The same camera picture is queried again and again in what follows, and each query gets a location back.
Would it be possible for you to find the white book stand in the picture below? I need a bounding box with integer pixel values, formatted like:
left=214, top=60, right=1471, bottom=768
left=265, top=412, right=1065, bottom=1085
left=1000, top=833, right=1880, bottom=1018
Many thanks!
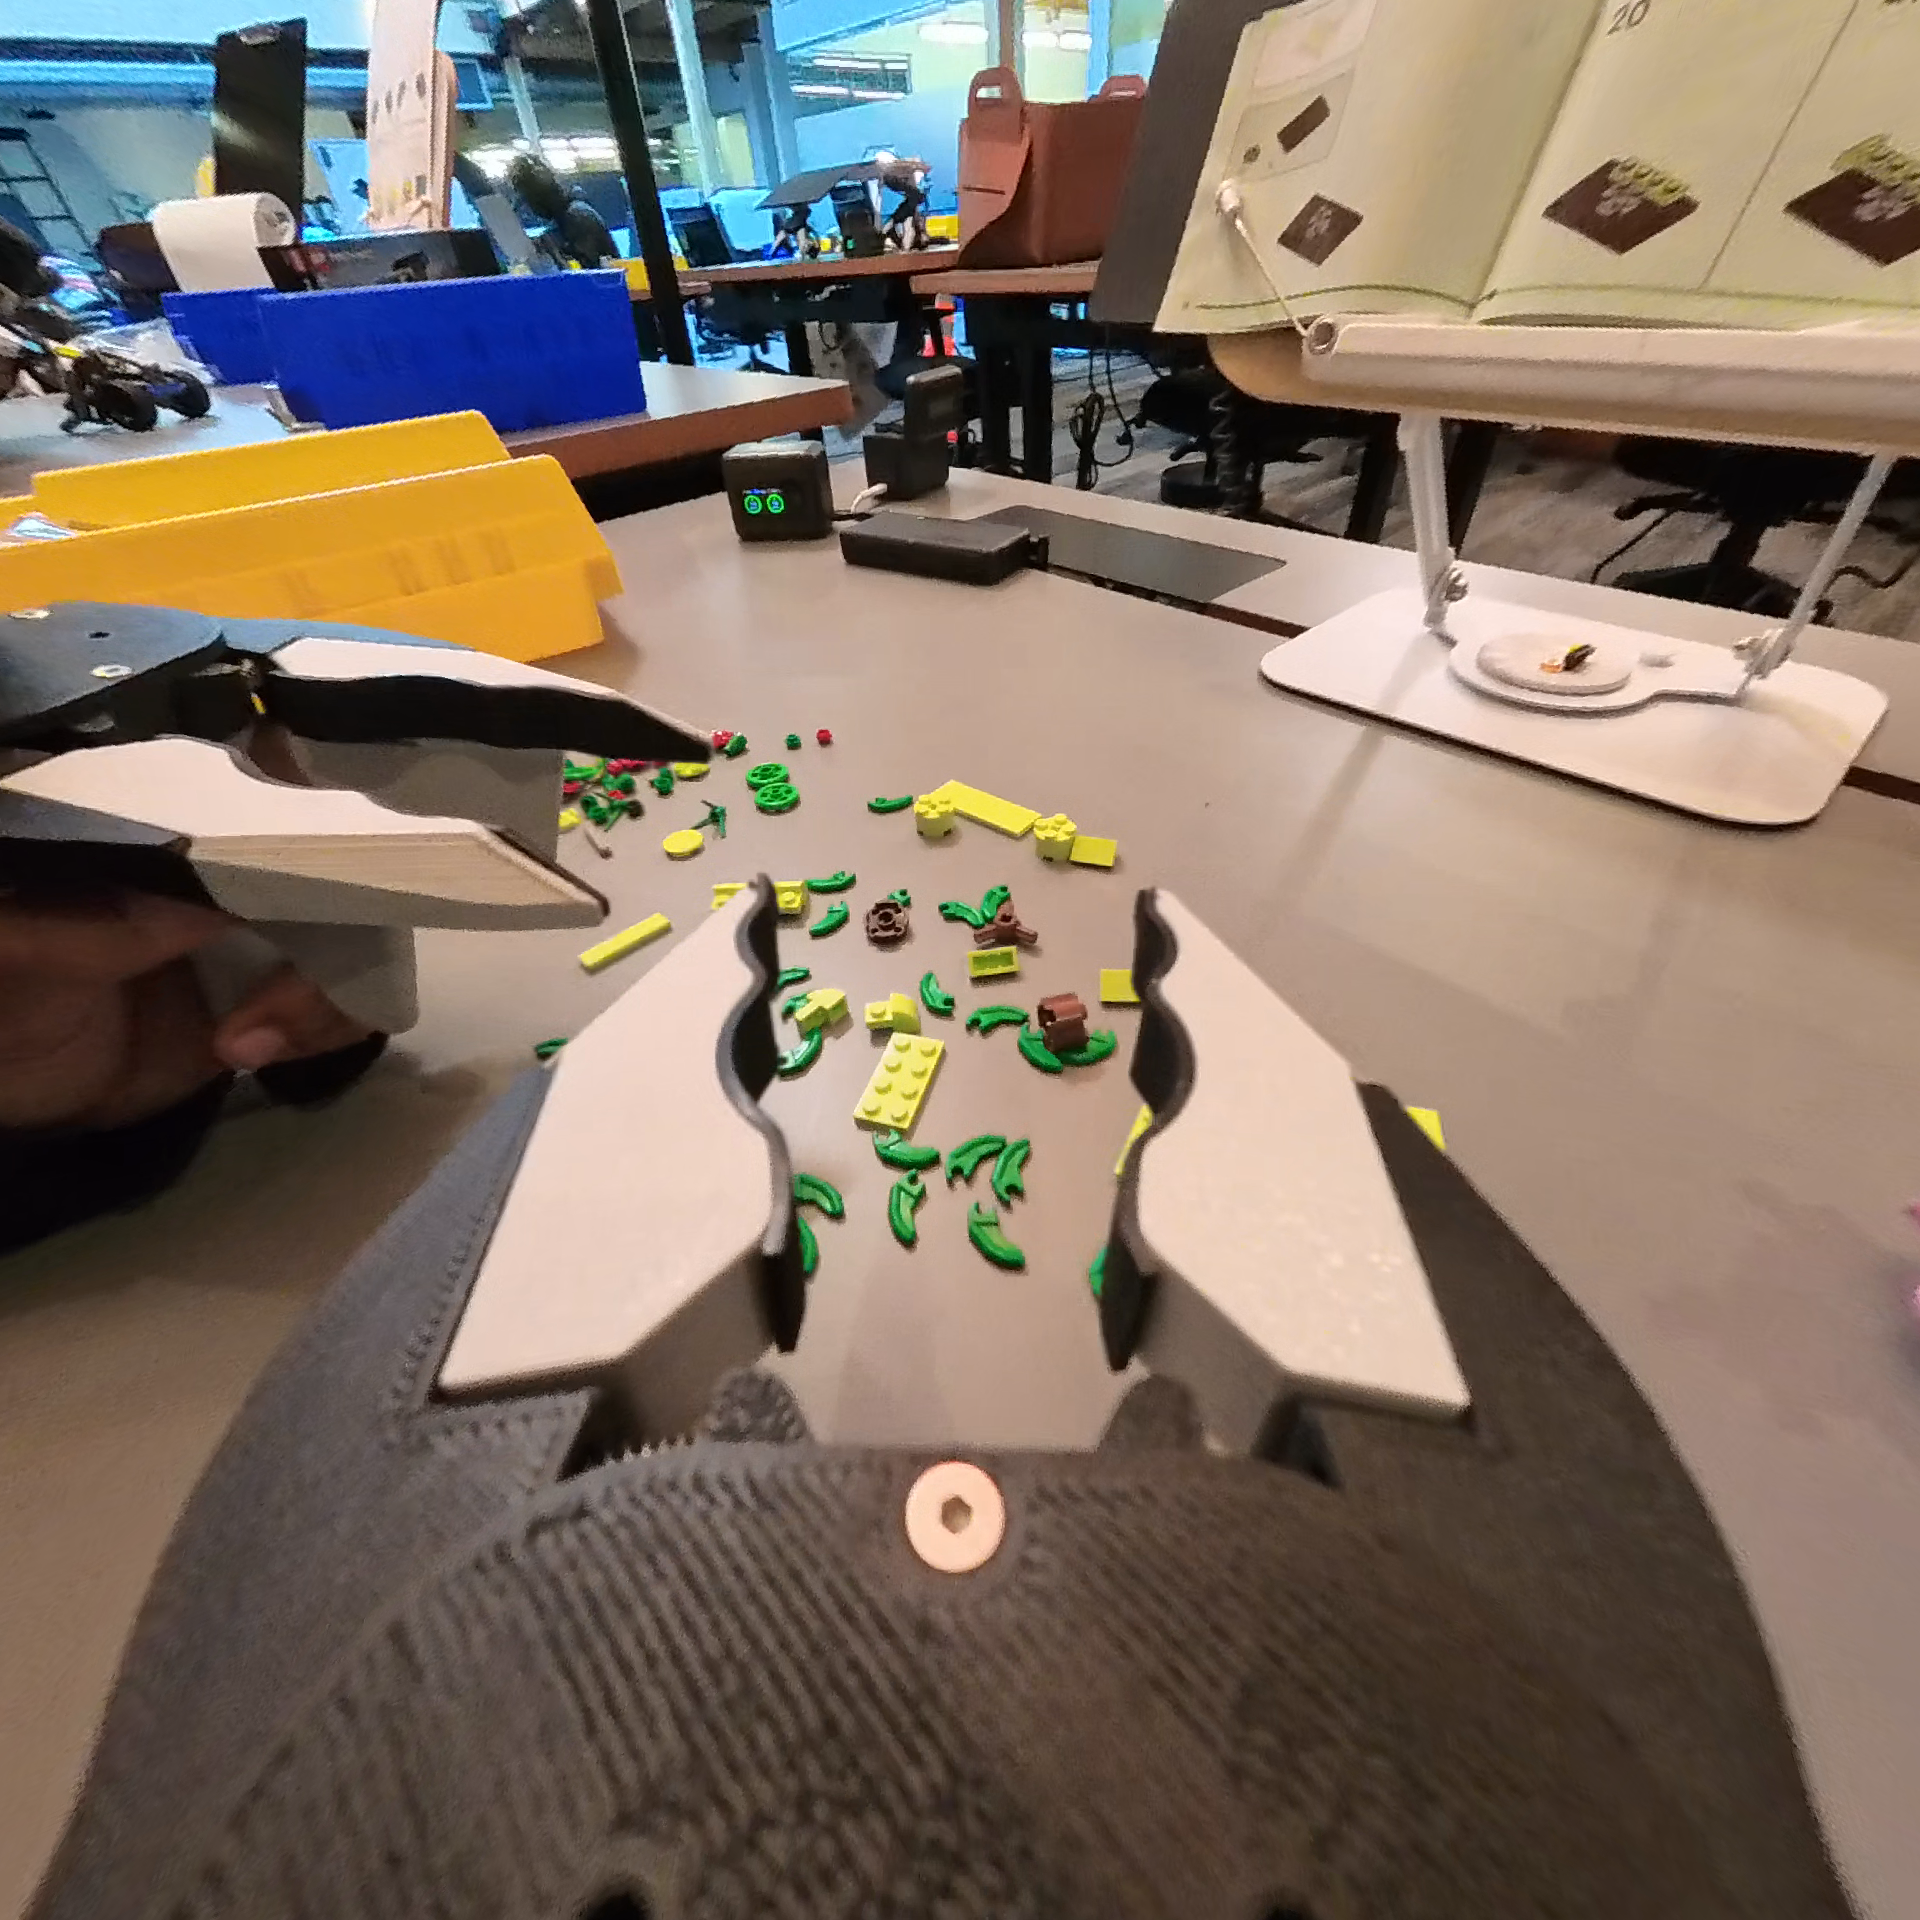
left=1205, top=176, right=1920, bottom=830

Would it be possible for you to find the black charger with green lights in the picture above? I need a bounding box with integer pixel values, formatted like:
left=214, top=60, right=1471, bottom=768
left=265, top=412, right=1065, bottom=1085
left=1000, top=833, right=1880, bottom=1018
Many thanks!
left=722, top=437, right=831, bottom=542

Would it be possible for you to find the person's left hand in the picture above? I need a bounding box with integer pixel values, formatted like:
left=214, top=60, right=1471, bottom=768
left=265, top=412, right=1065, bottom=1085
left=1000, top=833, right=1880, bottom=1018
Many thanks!
left=0, top=900, right=377, bottom=1127

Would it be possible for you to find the scatter of green leaf pieces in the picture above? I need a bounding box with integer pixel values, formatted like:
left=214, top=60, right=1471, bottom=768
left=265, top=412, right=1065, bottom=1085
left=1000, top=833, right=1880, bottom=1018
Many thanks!
left=534, top=791, right=1119, bottom=1299

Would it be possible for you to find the black upright panel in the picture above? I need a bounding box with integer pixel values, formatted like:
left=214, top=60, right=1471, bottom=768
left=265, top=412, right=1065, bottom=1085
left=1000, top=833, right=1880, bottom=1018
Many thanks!
left=209, top=18, right=310, bottom=212

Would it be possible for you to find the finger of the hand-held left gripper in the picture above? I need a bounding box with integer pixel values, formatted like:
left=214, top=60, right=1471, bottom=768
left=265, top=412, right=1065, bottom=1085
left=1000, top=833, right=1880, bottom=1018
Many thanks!
left=0, top=734, right=608, bottom=1039
left=224, top=636, right=717, bottom=887

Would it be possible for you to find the beige printed board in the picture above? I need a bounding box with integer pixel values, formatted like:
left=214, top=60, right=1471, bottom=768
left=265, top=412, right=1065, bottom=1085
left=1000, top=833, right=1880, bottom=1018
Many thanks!
left=363, top=0, right=461, bottom=230

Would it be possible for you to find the brown-edged grey desk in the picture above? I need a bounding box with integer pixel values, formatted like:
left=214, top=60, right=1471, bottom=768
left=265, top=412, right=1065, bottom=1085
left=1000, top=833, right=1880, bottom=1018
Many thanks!
left=0, top=360, right=857, bottom=489

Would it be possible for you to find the lime studded flat plate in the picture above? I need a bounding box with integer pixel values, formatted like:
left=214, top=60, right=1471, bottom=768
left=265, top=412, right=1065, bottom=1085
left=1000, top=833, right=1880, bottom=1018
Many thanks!
left=852, top=1032, right=952, bottom=1135

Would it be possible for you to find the black wheeled gadget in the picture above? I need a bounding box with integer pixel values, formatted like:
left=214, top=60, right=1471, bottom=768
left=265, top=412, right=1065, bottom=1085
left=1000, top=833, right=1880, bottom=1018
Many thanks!
left=60, top=351, right=211, bottom=437

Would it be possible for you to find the black floor lamp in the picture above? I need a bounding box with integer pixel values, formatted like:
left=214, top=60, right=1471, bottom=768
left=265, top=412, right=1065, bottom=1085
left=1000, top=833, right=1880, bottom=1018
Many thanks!
left=583, top=0, right=700, bottom=370

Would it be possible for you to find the instruction booklet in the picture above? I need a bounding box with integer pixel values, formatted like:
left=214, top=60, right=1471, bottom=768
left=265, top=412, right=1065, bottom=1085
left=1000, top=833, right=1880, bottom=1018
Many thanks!
left=1153, top=0, right=1920, bottom=336

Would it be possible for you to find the white paper roll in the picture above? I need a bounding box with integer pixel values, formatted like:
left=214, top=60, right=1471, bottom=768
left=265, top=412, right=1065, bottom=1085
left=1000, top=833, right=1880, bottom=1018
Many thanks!
left=149, top=192, right=302, bottom=293

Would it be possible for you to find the yellow plastic bin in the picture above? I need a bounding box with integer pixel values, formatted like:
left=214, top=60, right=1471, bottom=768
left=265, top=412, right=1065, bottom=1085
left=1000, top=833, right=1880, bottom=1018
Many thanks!
left=0, top=412, right=624, bottom=662

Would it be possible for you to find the black flat power bank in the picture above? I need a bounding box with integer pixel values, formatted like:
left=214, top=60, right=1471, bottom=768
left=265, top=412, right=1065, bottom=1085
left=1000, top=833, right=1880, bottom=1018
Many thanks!
left=840, top=510, right=1039, bottom=587

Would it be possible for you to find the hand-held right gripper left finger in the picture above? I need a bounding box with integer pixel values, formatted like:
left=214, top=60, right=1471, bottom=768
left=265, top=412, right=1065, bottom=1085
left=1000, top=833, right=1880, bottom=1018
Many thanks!
left=433, top=874, right=811, bottom=1441

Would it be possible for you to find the black office chair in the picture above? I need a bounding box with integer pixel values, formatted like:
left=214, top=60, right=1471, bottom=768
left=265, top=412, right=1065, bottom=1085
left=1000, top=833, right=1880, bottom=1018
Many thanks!
left=1590, top=433, right=1920, bottom=620
left=1139, top=365, right=1398, bottom=511

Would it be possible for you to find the blue plastic bin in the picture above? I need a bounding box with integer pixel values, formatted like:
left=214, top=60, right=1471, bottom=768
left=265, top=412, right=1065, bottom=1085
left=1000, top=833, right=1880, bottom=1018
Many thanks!
left=161, top=284, right=280, bottom=383
left=254, top=270, right=650, bottom=433

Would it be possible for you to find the brown cardboard carrier box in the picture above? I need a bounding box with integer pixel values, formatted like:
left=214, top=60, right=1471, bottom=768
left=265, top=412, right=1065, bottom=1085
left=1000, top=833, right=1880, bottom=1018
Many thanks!
left=956, top=66, right=1149, bottom=270

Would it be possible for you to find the cluster of red green pieces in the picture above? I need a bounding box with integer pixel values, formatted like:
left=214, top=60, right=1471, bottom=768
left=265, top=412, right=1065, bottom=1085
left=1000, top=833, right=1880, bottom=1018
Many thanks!
left=561, top=724, right=751, bottom=830

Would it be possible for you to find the black desk cable cover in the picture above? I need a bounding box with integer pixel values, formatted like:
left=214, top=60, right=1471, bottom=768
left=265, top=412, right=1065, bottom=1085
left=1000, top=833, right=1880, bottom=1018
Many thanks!
left=989, top=503, right=1287, bottom=610

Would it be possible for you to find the black backing board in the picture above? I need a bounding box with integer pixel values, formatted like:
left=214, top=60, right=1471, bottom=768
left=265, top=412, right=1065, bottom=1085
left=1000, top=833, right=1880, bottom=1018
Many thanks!
left=1089, top=0, right=1307, bottom=323

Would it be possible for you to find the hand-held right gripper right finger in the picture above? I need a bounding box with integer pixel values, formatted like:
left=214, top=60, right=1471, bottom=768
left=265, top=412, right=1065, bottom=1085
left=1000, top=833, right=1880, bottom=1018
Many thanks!
left=1093, top=883, right=1476, bottom=1457

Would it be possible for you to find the wooden background desk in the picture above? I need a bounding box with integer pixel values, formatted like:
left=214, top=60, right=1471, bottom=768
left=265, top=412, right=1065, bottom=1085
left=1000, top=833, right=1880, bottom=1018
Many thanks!
left=605, top=245, right=1104, bottom=481

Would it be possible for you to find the black upright adapter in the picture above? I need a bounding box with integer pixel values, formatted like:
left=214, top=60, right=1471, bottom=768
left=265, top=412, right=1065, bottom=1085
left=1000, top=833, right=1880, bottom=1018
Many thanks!
left=862, top=364, right=961, bottom=503

